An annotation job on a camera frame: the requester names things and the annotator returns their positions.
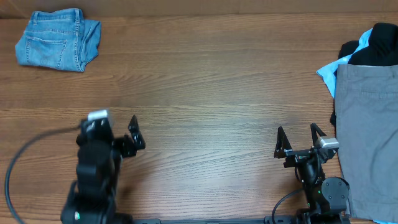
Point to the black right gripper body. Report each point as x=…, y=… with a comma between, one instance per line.
x=310, y=169

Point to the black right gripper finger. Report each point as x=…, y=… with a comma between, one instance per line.
x=316, y=132
x=283, y=147

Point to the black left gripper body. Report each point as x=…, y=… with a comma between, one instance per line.
x=122, y=148

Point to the blue denim jeans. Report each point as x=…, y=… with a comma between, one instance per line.
x=61, y=40

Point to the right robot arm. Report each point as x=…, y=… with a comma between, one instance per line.
x=326, y=196

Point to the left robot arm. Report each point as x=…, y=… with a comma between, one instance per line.
x=92, y=197

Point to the light blue cloth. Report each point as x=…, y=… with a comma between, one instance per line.
x=328, y=72

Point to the grey shorts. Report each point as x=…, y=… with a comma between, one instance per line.
x=366, y=129

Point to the black garment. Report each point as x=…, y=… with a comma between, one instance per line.
x=381, y=49

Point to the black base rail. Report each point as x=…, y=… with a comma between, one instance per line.
x=211, y=220

